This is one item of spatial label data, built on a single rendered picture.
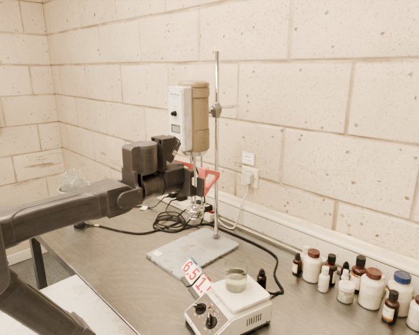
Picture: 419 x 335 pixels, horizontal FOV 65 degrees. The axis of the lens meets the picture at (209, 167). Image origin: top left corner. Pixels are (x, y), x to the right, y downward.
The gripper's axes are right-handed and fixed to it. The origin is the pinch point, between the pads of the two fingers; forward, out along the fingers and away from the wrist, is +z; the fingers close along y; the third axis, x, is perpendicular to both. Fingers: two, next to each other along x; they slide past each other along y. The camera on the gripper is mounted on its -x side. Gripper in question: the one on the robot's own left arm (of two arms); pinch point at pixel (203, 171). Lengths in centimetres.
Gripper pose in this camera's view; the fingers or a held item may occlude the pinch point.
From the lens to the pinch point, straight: 83.8
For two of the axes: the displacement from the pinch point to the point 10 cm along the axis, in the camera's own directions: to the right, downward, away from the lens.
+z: 7.1, -1.9, 6.8
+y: -7.1, -2.1, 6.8
